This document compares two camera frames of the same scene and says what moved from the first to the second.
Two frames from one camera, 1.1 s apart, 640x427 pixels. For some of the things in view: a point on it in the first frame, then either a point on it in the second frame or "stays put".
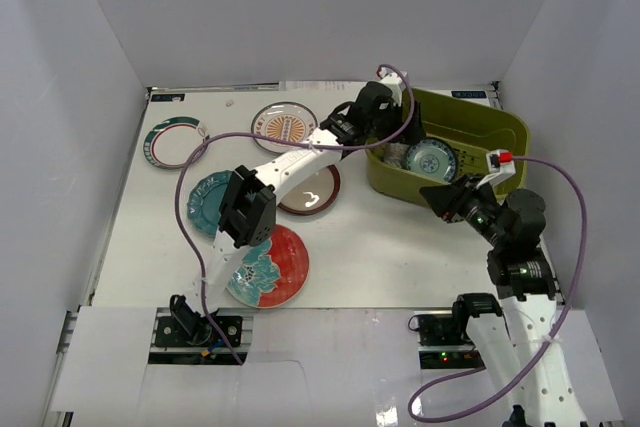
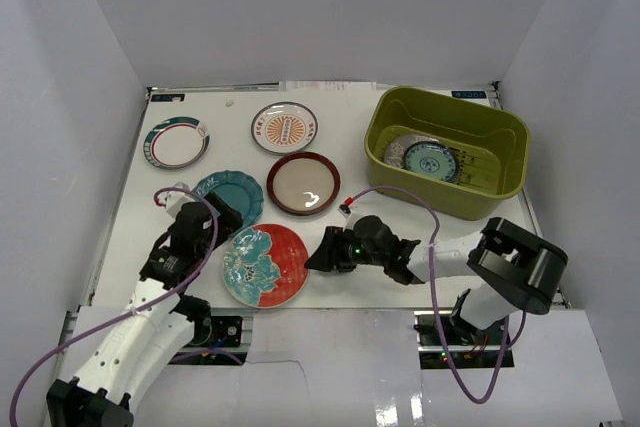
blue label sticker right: [468, 94] stays put
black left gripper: [413, 126] -> [223, 212]
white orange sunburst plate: [286, 119] stays put
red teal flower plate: [272, 273] stays put
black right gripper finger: [449, 215] -> [346, 267]
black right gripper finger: [442, 197] -> [329, 255]
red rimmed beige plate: [315, 194] stays put
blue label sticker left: [167, 97] stays put
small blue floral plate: [432, 158] stays put
